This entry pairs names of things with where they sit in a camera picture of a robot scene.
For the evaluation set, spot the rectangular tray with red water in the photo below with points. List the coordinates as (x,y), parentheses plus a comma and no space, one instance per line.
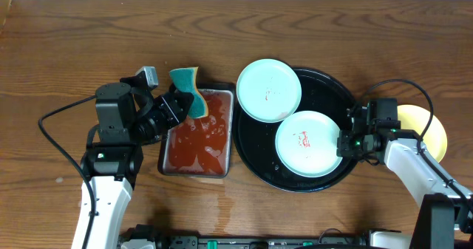
(202,147)

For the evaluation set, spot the round black tray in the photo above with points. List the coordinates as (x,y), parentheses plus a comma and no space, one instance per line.
(255,141)

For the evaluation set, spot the pale green plate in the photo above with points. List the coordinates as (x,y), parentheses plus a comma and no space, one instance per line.
(268,90)
(306,143)

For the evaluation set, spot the yellow plate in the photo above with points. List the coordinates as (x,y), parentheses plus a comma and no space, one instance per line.
(415,118)

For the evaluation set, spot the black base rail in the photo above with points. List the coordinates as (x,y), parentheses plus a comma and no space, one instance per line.
(144,236)

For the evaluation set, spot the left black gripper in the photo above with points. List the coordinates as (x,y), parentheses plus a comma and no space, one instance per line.
(177,106)

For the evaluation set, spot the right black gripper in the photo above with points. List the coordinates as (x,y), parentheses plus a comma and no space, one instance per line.
(344,149)

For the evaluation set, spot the green yellow sponge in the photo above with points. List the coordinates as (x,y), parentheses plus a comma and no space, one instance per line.
(185,80)

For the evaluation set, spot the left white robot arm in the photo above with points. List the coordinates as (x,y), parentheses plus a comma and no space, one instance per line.
(129,117)

